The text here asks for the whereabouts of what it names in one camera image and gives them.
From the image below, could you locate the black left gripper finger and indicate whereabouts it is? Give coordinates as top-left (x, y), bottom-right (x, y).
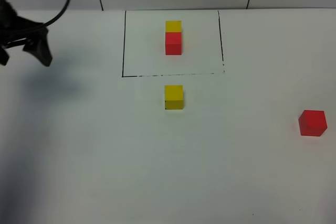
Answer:
top-left (0, 46), bottom-right (9, 66)
top-left (23, 28), bottom-right (53, 67)

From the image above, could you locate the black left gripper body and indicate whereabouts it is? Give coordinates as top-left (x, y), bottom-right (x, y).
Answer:
top-left (1, 0), bottom-right (49, 51)

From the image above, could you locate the yellow template cube block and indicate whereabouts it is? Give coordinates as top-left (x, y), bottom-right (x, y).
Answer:
top-left (165, 20), bottom-right (182, 33)

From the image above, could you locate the red template cube block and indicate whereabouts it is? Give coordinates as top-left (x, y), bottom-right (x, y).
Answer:
top-left (165, 32), bottom-right (182, 55)

